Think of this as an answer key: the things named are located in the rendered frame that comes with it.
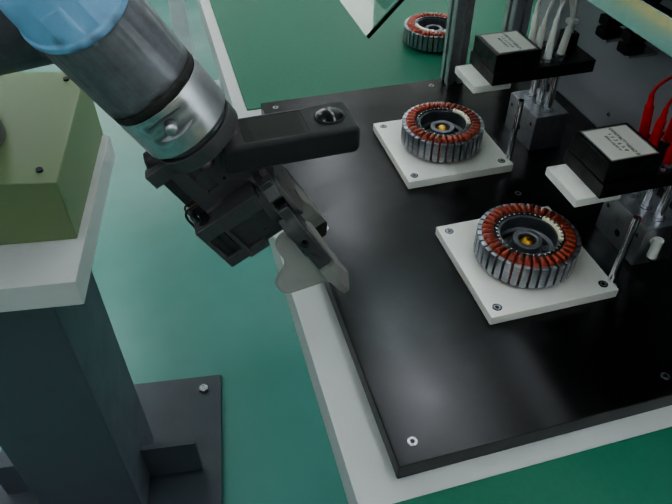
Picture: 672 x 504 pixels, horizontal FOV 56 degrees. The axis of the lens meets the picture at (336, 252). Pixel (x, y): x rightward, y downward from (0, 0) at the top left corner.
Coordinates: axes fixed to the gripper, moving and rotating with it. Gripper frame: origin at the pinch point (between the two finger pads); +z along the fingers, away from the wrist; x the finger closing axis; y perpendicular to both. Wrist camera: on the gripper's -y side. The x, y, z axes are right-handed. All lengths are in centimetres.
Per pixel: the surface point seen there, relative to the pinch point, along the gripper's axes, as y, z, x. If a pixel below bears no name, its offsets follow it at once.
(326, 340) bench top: 6.4, 7.3, 3.1
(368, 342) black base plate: 2.2, 7.2, 6.3
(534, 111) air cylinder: -29.0, 18.9, -22.0
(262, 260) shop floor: 40, 74, -90
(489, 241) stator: -13.6, 10.7, 0.3
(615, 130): -30.3, 8.6, -1.9
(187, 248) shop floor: 57, 64, -101
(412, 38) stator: -24, 22, -59
